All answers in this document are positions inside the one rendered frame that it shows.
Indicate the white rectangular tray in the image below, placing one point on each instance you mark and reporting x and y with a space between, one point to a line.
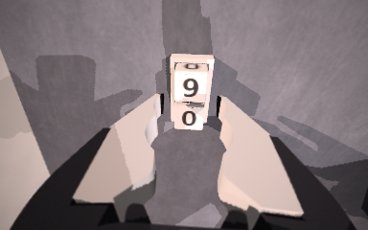
209 60

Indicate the white number cube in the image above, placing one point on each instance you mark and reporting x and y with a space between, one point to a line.
189 115
191 82

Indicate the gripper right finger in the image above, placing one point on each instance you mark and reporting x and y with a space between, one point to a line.
262 177

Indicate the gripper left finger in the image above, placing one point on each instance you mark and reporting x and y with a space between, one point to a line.
94 187

